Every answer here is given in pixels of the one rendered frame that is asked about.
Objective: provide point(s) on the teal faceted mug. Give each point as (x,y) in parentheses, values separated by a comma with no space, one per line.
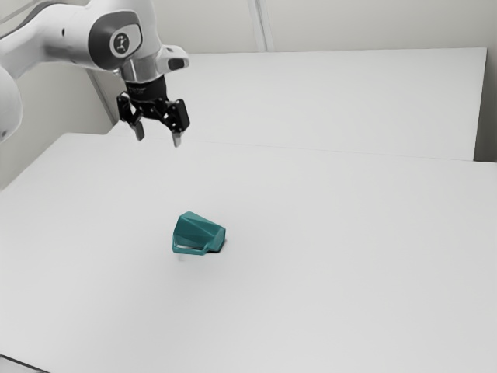
(198,233)

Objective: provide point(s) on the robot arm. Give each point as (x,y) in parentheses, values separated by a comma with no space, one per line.
(58,35)

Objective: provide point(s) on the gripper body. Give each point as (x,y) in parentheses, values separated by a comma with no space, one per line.
(147,95)

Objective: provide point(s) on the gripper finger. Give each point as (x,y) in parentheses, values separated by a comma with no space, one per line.
(178,118)
(130,114)

